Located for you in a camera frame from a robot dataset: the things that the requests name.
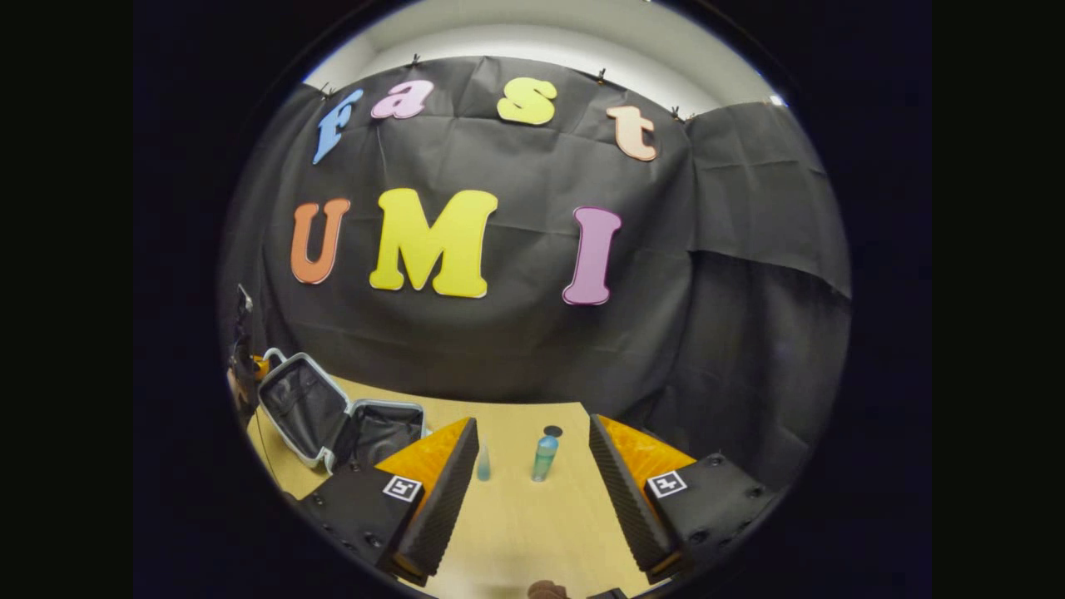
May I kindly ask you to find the light blue suitcase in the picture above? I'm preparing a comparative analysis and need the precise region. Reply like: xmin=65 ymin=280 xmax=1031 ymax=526
xmin=256 ymin=348 xmax=431 ymax=475

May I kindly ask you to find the black backdrop cloth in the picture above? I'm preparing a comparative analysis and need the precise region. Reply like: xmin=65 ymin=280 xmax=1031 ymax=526
xmin=218 ymin=56 xmax=851 ymax=492

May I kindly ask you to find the teal bottle with blue cap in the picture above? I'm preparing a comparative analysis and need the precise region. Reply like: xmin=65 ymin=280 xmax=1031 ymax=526
xmin=531 ymin=434 xmax=560 ymax=483

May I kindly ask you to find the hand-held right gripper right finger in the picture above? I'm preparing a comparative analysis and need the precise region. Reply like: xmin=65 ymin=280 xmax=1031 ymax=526
xmin=587 ymin=413 xmax=776 ymax=585

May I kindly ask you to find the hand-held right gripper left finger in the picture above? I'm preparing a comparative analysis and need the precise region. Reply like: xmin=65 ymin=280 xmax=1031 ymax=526
xmin=298 ymin=416 xmax=481 ymax=587

